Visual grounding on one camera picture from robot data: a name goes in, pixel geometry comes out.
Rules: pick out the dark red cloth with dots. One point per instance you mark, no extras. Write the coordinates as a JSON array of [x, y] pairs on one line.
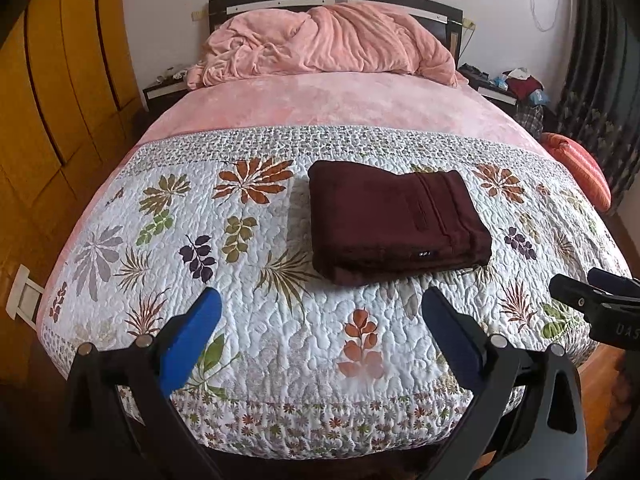
[[522, 87]]

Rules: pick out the maroon towel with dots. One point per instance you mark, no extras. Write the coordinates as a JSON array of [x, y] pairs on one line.
[[390, 220]]

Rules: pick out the dark nightstand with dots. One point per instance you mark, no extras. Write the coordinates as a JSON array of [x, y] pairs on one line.
[[492, 94], [160, 100]]

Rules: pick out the white plastic frame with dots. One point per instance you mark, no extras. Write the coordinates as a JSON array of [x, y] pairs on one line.
[[25, 300]]

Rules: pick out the wall socket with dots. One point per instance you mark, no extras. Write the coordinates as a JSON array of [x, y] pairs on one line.
[[198, 14]]

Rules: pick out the white floral quilt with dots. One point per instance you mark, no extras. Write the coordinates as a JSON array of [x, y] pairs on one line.
[[300, 335]]

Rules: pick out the wooden wardrobe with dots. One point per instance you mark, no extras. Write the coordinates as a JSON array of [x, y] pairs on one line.
[[65, 85]]

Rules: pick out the pink fluffy blanket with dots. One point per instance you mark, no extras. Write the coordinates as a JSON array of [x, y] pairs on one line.
[[325, 40]]

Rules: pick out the dark patterned curtain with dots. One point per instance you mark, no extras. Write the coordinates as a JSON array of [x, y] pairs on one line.
[[600, 85]]

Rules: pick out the orange striped pillow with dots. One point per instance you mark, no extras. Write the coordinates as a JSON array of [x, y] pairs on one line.
[[580, 170]]

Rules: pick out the blue plastic bag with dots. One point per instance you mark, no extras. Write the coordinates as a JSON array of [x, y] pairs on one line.
[[539, 97]]

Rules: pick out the plaid bag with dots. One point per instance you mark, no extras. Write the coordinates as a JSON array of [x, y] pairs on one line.
[[527, 120]]

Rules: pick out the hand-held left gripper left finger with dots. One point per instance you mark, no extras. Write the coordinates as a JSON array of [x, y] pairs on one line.
[[192, 340]]

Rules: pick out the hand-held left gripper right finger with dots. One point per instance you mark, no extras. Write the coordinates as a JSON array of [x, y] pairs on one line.
[[450, 335]]

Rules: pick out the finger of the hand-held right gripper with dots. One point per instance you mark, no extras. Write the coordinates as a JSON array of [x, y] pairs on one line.
[[575, 295], [607, 279]]

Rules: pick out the dark wooden headboard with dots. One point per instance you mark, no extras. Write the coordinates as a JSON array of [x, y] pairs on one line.
[[280, 0]]

